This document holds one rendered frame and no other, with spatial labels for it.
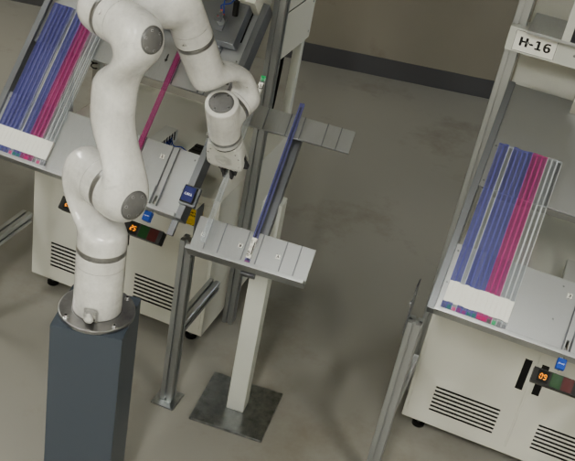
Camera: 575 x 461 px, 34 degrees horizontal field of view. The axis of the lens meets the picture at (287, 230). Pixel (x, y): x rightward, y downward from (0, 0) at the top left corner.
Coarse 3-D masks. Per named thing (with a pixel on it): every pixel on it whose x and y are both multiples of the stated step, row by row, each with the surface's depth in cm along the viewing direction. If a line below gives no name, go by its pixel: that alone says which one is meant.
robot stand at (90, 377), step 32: (64, 352) 231; (96, 352) 230; (128, 352) 240; (64, 384) 236; (96, 384) 235; (128, 384) 251; (64, 416) 242; (96, 416) 241; (128, 416) 263; (64, 448) 248; (96, 448) 246
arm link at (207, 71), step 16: (176, 48) 213; (208, 48) 211; (192, 64) 213; (208, 64) 214; (224, 64) 222; (192, 80) 219; (208, 80) 217; (224, 80) 221; (240, 80) 226; (240, 96) 232; (256, 96) 233
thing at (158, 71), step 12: (60, 0) 298; (72, 0) 298; (48, 12) 298; (252, 24) 286; (168, 36) 290; (108, 48) 292; (168, 48) 289; (228, 48) 286; (240, 48) 285; (96, 60) 292; (108, 60) 291; (168, 60) 288; (180, 60) 287; (228, 60) 285; (156, 72) 287; (180, 72) 286; (180, 84) 285
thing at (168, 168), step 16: (64, 128) 287; (80, 128) 287; (64, 144) 286; (80, 144) 285; (144, 144) 282; (160, 144) 281; (48, 160) 286; (64, 160) 285; (144, 160) 281; (160, 160) 280; (176, 160) 279; (192, 160) 279; (160, 176) 279; (176, 176) 278; (160, 192) 278; (176, 192) 277; (176, 208) 276
